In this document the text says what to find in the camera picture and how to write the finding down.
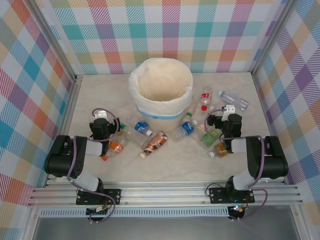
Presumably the green label plastic bottle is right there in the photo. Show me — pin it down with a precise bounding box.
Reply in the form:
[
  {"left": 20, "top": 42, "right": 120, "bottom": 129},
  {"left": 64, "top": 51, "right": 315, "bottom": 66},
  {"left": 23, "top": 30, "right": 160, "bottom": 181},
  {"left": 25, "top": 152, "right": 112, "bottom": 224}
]
[{"left": 199, "top": 127, "right": 223, "bottom": 151}]

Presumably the orange label bottle orange cap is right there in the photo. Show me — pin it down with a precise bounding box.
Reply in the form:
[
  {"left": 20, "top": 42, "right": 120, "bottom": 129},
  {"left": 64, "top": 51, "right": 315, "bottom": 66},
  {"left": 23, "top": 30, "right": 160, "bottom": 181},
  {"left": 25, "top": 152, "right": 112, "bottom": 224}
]
[{"left": 101, "top": 136, "right": 131, "bottom": 161}]

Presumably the clear bottle green cap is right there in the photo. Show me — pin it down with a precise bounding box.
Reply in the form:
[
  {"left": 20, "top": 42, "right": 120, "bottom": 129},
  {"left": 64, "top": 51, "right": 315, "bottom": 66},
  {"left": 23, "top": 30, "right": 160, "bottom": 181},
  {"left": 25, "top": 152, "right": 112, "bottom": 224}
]
[{"left": 119, "top": 124, "right": 150, "bottom": 148}]

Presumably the blue label water bottle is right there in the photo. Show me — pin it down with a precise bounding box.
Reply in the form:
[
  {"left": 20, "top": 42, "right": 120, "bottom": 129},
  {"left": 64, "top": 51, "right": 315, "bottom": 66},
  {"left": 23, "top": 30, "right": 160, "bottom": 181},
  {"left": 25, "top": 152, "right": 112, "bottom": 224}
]
[
  {"left": 169, "top": 119, "right": 199, "bottom": 143},
  {"left": 126, "top": 115, "right": 154, "bottom": 137}
]

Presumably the amber tea bottle white cap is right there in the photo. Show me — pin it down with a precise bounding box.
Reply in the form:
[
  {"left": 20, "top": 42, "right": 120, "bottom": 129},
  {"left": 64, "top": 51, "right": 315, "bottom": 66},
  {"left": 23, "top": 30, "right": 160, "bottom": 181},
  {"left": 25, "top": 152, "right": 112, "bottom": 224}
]
[{"left": 208, "top": 142, "right": 230, "bottom": 159}]

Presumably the brown coffee drink bottle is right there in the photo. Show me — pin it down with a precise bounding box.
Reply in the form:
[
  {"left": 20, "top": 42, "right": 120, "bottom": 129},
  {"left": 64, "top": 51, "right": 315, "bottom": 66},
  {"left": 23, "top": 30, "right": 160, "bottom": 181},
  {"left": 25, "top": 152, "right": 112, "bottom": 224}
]
[{"left": 139, "top": 131, "right": 168, "bottom": 160}]

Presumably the round cream waste bin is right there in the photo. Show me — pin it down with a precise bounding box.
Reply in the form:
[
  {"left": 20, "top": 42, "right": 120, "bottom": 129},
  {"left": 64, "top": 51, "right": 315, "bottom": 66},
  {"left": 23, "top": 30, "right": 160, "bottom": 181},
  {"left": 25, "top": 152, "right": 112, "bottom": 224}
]
[{"left": 128, "top": 57, "right": 195, "bottom": 133}]

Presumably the white plastic bin liner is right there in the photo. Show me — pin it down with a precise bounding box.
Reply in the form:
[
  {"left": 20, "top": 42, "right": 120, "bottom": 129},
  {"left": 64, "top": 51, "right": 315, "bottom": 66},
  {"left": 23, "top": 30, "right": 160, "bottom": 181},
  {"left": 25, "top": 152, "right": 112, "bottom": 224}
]
[{"left": 128, "top": 57, "right": 195, "bottom": 120}]

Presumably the plain clear plastic bottle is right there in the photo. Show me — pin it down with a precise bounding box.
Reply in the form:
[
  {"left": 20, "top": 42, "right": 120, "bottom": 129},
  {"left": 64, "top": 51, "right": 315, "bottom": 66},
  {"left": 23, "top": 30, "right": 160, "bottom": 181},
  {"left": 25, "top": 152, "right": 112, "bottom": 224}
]
[{"left": 187, "top": 99, "right": 201, "bottom": 116}]

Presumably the red label clear bottle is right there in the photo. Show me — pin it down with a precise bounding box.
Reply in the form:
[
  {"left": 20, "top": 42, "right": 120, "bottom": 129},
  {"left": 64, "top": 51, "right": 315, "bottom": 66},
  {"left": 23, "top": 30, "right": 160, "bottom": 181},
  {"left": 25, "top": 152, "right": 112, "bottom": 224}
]
[{"left": 199, "top": 86, "right": 214, "bottom": 106}]

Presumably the clear water bottle white cap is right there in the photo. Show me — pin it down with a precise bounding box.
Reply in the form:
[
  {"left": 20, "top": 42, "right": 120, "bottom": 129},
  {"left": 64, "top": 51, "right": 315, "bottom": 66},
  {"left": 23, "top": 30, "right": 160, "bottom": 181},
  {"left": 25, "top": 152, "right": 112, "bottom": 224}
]
[{"left": 217, "top": 89, "right": 250, "bottom": 111}]

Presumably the small controller circuit board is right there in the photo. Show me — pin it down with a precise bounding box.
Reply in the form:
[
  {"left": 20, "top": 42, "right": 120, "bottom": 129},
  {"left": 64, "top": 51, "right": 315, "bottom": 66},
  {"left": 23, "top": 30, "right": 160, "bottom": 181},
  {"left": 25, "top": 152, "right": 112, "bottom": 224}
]
[
  {"left": 85, "top": 205, "right": 113, "bottom": 217},
  {"left": 228, "top": 204, "right": 247, "bottom": 216}
]

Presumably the grey metal panel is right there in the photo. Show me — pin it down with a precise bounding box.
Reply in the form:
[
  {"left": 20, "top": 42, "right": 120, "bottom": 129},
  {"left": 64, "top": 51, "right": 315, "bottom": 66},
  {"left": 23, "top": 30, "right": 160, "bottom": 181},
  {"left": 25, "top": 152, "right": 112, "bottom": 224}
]
[{"left": 32, "top": 216, "right": 301, "bottom": 240}]

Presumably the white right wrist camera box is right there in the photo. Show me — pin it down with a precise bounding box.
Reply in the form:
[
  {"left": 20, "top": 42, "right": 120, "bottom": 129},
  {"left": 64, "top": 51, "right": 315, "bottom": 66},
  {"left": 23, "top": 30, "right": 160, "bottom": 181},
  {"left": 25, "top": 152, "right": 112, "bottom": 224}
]
[{"left": 222, "top": 104, "right": 236, "bottom": 116}]

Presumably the aluminium side rail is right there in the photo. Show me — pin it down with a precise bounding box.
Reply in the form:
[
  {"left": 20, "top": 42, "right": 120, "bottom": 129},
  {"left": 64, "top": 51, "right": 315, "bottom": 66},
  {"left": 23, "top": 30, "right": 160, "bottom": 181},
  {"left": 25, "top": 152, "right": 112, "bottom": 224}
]
[{"left": 44, "top": 74, "right": 84, "bottom": 188}]

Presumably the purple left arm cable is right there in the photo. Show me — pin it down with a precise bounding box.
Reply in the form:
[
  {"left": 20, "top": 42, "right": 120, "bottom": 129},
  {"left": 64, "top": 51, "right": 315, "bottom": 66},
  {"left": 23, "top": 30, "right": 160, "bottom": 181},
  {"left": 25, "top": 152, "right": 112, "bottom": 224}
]
[{"left": 66, "top": 107, "right": 121, "bottom": 224}]

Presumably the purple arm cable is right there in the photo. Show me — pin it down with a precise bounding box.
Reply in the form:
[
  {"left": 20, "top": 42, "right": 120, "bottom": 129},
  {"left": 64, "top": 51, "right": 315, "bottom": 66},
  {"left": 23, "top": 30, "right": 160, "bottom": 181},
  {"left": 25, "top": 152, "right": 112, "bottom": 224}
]
[
  {"left": 204, "top": 106, "right": 270, "bottom": 222},
  {"left": 66, "top": 107, "right": 121, "bottom": 224}
]

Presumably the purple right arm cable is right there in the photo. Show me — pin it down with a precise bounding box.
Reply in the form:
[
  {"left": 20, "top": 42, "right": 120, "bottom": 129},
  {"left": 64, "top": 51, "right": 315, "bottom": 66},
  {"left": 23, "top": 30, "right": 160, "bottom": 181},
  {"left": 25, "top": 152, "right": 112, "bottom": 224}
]
[{"left": 204, "top": 106, "right": 270, "bottom": 222}]

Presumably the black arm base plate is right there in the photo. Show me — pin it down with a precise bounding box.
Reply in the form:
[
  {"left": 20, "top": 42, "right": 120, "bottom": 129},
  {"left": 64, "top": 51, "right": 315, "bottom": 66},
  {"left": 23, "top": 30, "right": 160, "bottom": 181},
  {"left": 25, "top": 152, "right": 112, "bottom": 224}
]
[
  {"left": 75, "top": 188, "right": 123, "bottom": 206},
  {"left": 208, "top": 186, "right": 256, "bottom": 205}
]

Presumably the aluminium front rail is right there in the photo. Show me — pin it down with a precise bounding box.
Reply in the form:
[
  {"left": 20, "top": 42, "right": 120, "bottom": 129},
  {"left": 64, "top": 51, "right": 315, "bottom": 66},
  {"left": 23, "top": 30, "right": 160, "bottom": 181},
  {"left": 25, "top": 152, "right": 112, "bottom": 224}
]
[{"left": 27, "top": 180, "right": 304, "bottom": 208}]

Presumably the slotted grey cable duct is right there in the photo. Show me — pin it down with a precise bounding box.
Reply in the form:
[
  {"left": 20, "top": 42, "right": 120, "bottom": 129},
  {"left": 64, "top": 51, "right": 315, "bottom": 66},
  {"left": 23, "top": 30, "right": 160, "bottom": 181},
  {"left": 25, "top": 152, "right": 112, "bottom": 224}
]
[{"left": 39, "top": 208, "right": 230, "bottom": 218}]

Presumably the aluminium frame post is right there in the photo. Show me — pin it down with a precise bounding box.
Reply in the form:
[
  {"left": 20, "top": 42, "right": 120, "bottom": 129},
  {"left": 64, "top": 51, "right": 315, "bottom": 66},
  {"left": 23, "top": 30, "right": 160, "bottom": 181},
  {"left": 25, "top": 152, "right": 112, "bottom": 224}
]
[
  {"left": 31, "top": 0, "right": 77, "bottom": 82},
  {"left": 249, "top": 0, "right": 300, "bottom": 76}
]

